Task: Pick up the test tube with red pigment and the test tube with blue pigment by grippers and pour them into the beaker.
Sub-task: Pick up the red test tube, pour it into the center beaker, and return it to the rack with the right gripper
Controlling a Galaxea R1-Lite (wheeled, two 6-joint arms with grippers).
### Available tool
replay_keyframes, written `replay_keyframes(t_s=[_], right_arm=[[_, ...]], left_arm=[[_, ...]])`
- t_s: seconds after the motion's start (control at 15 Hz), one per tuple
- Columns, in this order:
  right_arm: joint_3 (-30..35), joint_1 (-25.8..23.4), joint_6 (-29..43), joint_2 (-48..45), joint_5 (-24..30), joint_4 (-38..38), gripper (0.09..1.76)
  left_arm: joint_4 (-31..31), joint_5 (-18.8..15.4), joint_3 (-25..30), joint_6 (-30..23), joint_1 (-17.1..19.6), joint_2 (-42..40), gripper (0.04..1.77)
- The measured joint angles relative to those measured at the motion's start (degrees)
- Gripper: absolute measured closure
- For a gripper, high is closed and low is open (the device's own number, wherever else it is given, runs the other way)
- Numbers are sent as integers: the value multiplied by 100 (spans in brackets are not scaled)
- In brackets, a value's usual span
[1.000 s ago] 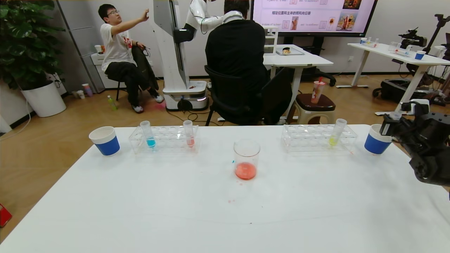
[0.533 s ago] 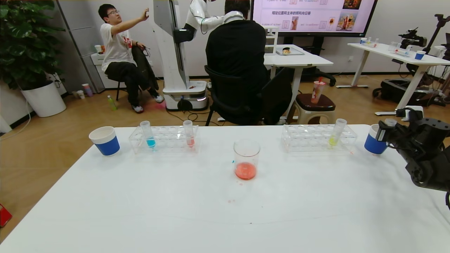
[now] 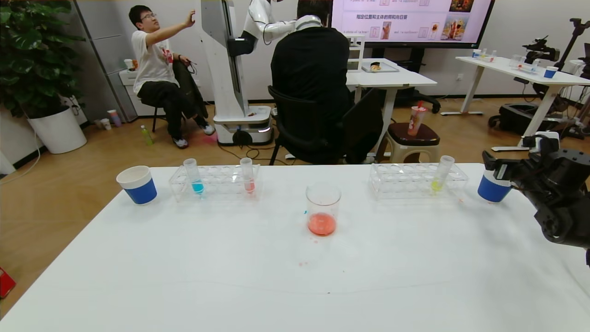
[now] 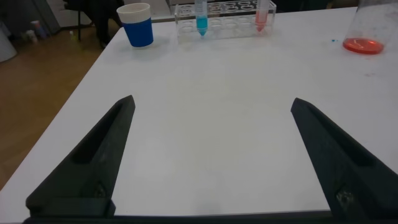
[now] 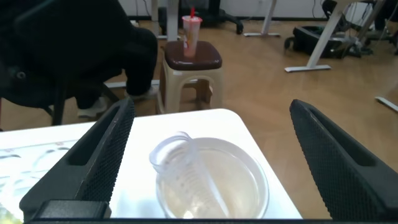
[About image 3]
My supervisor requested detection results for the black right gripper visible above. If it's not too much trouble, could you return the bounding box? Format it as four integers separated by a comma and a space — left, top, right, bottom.
482, 150, 535, 188

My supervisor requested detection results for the blue pigment test tube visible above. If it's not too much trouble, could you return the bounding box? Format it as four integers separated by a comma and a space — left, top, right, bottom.
183, 158, 205, 195

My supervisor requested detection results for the yellow pigment test tube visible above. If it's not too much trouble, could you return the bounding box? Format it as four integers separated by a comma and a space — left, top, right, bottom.
431, 155, 455, 193

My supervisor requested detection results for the clear plastic tube rack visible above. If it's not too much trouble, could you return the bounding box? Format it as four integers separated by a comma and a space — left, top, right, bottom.
169, 164, 261, 202
369, 162, 469, 200

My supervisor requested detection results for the clear glass beaker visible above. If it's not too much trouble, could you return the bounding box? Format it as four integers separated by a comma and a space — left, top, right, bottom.
306, 183, 342, 237

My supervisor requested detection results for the pink pigment test tube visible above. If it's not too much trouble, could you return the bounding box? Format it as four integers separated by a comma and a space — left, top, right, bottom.
240, 157, 256, 194

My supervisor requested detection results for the blue white paper cup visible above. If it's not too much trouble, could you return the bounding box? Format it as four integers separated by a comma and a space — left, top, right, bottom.
477, 168, 513, 203
116, 166, 158, 205

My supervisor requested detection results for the brown topped plastic stool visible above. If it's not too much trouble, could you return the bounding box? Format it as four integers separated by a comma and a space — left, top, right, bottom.
385, 123, 440, 163

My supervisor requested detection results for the pink drink cup with straw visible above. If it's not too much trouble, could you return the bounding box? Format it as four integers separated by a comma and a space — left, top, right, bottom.
407, 101, 427, 137

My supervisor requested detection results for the long white lab desk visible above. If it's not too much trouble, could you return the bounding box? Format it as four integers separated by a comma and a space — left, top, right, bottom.
440, 56, 590, 152

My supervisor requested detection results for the white desk with tray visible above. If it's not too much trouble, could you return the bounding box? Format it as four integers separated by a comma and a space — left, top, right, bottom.
346, 58, 437, 148

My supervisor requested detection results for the black screen stand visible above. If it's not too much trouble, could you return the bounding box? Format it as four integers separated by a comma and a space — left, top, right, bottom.
366, 48, 441, 115

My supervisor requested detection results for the grey desk tray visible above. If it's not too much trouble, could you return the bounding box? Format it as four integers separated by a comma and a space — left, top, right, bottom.
362, 61, 400, 74

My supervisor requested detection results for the large display screen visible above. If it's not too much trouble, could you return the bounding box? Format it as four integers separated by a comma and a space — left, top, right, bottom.
331, 0, 495, 50

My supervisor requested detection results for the black tripod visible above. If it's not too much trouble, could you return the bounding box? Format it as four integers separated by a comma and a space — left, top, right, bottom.
565, 18, 590, 63

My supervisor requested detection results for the white drawer box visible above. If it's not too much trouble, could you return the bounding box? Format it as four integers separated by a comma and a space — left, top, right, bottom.
348, 34, 366, 73

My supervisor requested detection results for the black office chair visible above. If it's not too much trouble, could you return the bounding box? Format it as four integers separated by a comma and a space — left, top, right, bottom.
267, 85, 384, 166

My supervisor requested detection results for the person in black sweater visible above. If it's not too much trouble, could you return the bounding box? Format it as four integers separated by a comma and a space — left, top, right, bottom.
271, 0, 383, 164

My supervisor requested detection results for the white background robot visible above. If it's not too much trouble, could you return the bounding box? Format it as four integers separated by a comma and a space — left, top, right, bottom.
198, 0, 323, 147

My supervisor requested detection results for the dark jacket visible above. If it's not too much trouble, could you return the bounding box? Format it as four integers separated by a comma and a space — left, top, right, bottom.
171, 60, 209, 118

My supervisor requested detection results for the person in white t-shirt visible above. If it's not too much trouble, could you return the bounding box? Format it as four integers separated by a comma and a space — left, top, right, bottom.
129, 5, 216, 149

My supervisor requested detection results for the low white cabinet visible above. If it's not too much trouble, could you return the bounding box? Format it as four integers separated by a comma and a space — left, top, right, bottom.
119, 69, 157, 116

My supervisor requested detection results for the tall grey cabinet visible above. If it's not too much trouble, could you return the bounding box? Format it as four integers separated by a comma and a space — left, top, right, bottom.
74, 0, 139, 123

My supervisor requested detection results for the white plant pot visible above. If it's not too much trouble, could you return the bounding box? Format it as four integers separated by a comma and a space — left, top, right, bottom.
28, 107, 87, 154

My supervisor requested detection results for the green leafy plant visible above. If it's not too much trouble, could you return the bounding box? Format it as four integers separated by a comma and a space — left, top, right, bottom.
0, 0, 87, 118

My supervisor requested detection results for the red flat box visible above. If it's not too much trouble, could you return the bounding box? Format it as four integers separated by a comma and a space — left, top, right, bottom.
0, 267, 17, 298

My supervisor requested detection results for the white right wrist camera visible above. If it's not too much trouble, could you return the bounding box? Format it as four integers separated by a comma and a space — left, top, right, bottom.
529, 131, 561, 154

